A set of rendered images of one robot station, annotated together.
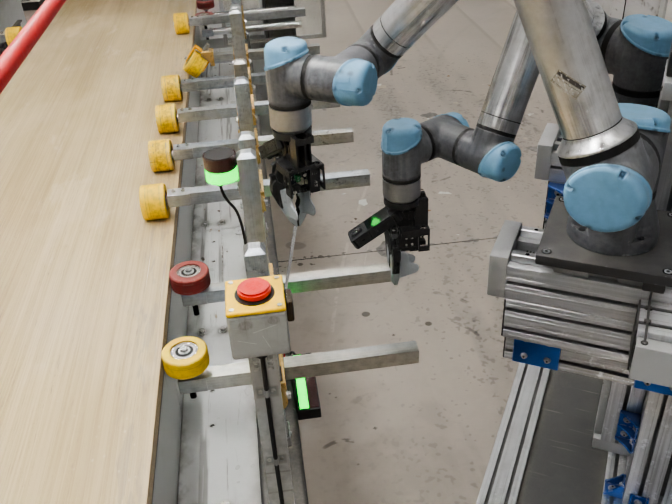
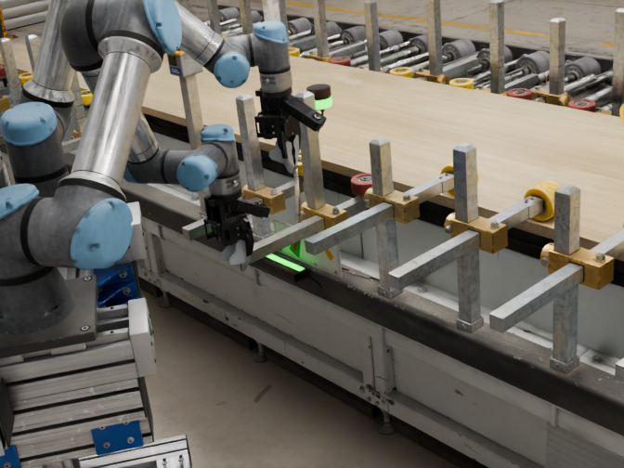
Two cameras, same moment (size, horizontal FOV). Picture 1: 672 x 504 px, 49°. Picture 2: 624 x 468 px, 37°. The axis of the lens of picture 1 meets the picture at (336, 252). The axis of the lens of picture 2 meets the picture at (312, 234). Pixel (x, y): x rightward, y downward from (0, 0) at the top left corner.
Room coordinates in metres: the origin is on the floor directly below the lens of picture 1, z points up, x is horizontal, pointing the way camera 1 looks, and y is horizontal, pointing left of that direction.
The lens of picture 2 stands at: (3.03, -1.05, 1.81)
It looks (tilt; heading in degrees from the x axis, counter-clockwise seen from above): 25 degrees down; 147
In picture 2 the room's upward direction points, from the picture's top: 6 degrees counter-clockwise
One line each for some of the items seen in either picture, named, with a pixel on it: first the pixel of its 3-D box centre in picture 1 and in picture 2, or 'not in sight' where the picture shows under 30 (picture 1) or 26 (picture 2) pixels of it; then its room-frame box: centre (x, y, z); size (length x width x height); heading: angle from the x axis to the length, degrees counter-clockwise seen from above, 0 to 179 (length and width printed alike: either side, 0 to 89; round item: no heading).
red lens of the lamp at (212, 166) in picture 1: (219, 159); (318, 91); (1.22, 0.20, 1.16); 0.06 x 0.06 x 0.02
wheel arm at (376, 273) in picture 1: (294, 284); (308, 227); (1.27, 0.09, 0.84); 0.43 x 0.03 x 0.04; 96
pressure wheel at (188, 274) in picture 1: (192, 291); (367, 197); (1.24, 0.30, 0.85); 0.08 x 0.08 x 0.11
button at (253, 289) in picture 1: (254, 291); not in sight; (0.71, 0.10, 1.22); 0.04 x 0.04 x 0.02
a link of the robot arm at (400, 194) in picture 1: (401, 186); (225, 183); (1.29, -0.14, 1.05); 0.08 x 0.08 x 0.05
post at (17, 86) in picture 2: not in sight; (18, 98); (-0.52, -0.03, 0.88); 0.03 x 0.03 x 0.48; 6
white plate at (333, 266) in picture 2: not in sight; (305, 247); (1.19, 0.12, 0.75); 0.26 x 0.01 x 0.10; 6
